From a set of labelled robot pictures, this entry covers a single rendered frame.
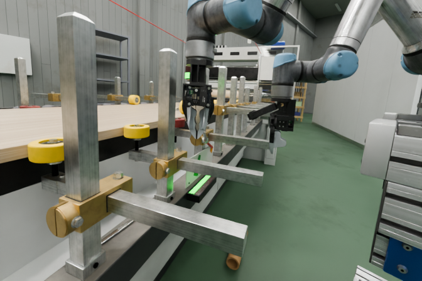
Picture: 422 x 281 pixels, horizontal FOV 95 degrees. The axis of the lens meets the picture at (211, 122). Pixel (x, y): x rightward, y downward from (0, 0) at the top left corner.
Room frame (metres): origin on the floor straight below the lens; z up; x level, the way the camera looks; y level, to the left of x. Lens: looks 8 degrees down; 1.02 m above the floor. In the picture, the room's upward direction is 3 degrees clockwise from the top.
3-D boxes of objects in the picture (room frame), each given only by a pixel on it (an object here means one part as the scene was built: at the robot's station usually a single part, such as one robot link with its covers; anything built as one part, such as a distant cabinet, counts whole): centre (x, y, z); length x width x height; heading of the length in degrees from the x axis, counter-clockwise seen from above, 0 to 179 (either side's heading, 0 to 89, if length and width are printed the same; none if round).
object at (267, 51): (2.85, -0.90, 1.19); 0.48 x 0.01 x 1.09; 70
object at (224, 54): (3.45, -0.35, 0.95); 1.65 x 0.70 x 1.90; 70
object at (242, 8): (0.47, -0.05, 1.21); 0.11 x 0.11 x 0.08; 45
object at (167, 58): (0.55, 0.13, 0.90); 0.04 x 0.04 x 0.48; 70
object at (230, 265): (1.15, -0.23, 0.04); 0.30 x 0.08 x 0.08; 160
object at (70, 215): (0.33, 0.20, 0.82); 0.14 x 0.06 x 0.05; 160
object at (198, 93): (0.52, 0.04, 1.05); 0.09 x 0.08 x 0.12; 0
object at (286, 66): (0.72, -0.25, 1.12); 0.09 x 0.08 x 0.11; 91
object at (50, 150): (0.40, 0.33, 0.85); 0.08 x 0.08 x 0.11
